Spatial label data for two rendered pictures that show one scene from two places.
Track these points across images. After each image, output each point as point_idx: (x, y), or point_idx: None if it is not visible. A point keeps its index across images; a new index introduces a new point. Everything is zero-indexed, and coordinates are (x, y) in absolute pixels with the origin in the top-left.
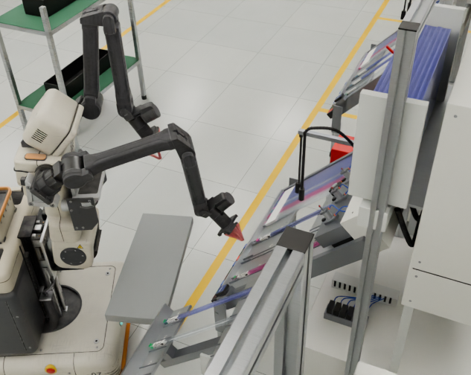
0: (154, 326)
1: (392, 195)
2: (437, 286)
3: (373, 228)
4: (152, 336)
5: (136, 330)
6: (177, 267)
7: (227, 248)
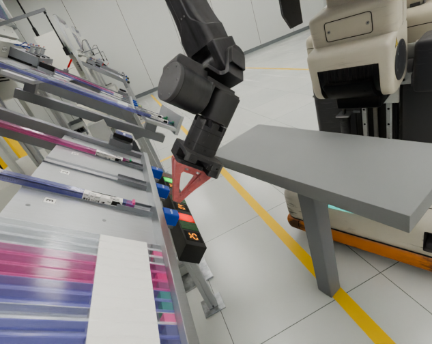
0: (173, 114)
1: None
2: None
3: None
4: (169, 116)
5: (372, 268)
6: (268, 170)
7: None
